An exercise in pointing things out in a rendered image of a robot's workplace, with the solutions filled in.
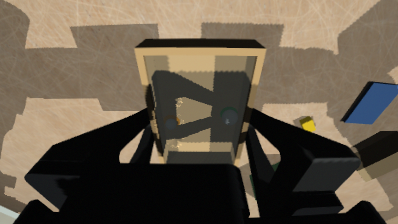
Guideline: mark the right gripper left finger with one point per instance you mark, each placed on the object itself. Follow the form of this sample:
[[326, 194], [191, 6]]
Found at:
[[105, 143]]

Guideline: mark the blue flat rectangular pad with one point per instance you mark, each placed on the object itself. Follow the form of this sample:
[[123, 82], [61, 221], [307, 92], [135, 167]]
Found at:
[[372, 103]]

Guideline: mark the small yellow block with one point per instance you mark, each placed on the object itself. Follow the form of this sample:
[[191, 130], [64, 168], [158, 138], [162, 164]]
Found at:
[[307, 124]]

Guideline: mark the green rectangular box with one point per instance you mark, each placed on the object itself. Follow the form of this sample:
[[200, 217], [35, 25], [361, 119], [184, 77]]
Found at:
[[274, 167]]

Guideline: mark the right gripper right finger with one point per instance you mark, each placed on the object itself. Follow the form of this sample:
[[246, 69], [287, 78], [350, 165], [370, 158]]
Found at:
[[309, 163]]

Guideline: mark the tan rectangular block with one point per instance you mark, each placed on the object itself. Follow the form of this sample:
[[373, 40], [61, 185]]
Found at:
[[379, 158]]

